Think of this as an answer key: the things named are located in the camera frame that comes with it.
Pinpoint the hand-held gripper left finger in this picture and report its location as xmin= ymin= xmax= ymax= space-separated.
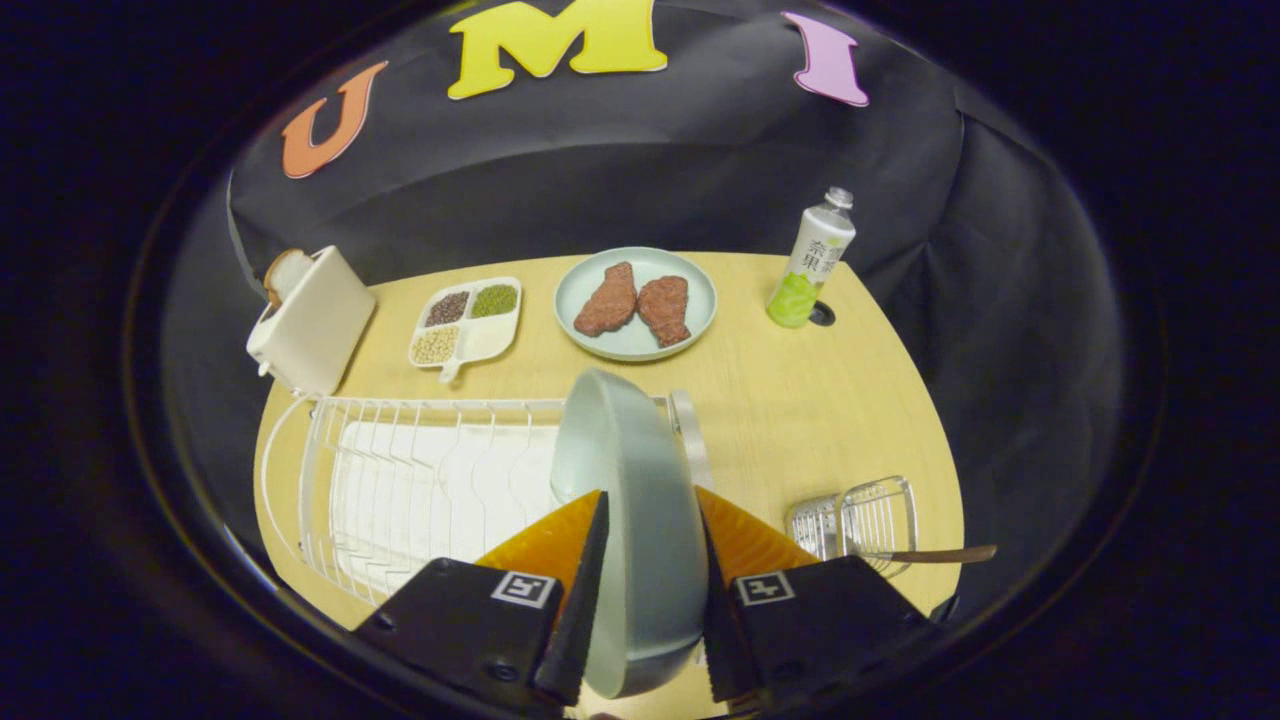
xmin=353 ymin=489 xmax=611 ymax=713

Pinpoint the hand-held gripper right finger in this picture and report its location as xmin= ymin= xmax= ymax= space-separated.
xmin=695 ymin=486 xmax=941 ymax=713

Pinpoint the pale green plate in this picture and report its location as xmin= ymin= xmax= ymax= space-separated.
xmin=550 ymin=368 xmax=711 ymax=699

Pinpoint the white wire dish rack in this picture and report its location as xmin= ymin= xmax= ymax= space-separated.
xmin=260 ymin=388 xmax=716 ymax=609

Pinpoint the small metal wire basket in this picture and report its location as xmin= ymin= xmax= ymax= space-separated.
xmin=785 ymin=476 xmax=919 ymax=579

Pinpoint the wooden spoon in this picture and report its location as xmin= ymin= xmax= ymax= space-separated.
xmin=845 ymin=540 xmax=999 ymax=566

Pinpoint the round pale green serving dish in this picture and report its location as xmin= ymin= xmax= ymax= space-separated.
xmin=554 ymin=247 xmax=718 ymax=362

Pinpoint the white divided tray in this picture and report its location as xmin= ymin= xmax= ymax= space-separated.
xmin=408 ymin=277 xmax=523 ymax=385

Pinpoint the pile of pale beans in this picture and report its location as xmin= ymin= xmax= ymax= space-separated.
xmin=412 ymin=326 xmax=461 ymax=365

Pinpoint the brown meat patty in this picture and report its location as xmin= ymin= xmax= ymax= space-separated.
xmin=637 ymin=276 xmax=692 ymax=348
xmin=574 ymin=262 xmax=639 ymax=338

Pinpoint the white toaster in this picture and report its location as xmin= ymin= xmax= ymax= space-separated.
xmin=246 ymin=246 xmax=378 ymax=398

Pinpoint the drink bottle with green label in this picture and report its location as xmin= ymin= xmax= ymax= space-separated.
xmin=766 ymin=187 xmax=857 ymax=329

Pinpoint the black backdrop cloth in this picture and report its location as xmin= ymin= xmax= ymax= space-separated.
xmin=160 ymin=0 xmax=1131 ymax=621

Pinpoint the toasted bread slice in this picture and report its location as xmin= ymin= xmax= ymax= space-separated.
xmin=264 ymin=249 xmax=317 ymax=309

